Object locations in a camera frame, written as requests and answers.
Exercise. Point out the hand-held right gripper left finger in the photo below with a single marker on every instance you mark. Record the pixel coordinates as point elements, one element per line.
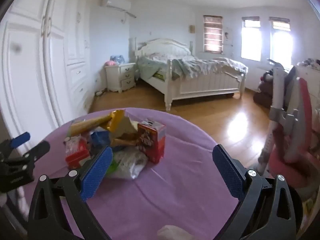
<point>96,173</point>

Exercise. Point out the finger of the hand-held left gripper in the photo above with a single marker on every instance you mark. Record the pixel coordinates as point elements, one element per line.
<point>21,140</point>
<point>37,150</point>

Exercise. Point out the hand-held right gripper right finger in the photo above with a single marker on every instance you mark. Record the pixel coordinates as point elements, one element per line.
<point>228,173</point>

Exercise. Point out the gold snack wrapper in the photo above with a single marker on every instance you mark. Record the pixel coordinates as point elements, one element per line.
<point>116,121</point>

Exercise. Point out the green wrapper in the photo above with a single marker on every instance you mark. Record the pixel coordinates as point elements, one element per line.
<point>113,167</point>

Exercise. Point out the blue packet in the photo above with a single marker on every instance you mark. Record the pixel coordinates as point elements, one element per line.
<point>100,137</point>

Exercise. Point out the cream yellow wrapper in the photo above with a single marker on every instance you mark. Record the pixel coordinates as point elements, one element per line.
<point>82,127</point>

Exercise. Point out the cream paper wrapper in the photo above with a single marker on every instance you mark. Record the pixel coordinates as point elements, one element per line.
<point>126,130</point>

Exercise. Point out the red juice carton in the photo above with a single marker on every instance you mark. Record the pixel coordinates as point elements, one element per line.
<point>152,142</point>

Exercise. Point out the pink desk chair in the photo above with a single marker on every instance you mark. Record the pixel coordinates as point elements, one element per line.
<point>295,130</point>

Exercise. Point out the white tissue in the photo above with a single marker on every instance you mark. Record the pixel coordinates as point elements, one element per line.
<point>175,233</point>

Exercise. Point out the dark plush toys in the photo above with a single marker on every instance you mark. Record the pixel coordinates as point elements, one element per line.
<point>265,90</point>

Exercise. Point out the white nightstand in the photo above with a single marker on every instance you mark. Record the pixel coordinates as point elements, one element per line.
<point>121,76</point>

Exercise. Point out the floral blanket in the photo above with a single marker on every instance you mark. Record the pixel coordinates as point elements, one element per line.
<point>200,66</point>

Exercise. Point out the pink plush toy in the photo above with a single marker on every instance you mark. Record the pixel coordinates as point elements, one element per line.
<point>110,63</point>

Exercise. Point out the blue grey bag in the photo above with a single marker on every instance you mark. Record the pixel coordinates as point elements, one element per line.
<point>118,59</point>

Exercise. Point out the narrow window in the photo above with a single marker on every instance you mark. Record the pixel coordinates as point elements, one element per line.
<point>250,42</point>

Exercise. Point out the striped window blind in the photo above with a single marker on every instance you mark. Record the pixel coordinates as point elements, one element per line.
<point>213,33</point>

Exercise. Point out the white air conditioner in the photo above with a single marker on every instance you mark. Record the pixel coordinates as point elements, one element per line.
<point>116,3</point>

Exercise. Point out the white bed frame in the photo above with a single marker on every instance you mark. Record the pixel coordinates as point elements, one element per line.
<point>205,87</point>

